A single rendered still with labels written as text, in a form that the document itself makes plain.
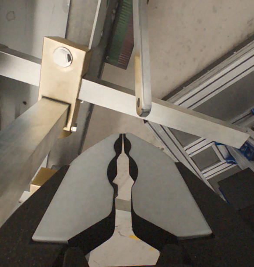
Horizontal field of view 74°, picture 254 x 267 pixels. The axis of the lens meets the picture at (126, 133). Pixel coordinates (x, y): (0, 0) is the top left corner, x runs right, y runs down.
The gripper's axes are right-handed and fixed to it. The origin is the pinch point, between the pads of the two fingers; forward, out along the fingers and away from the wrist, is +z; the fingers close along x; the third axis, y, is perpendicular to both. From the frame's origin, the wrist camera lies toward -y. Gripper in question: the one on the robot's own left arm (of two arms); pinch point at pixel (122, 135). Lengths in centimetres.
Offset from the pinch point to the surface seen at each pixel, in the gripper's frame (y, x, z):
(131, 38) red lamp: -5.9, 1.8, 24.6
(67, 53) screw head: -4.8, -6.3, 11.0
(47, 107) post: 1.0, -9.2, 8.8
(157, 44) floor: -2, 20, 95
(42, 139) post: 1.7, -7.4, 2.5
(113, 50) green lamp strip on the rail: -4.0, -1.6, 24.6
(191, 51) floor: 2, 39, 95
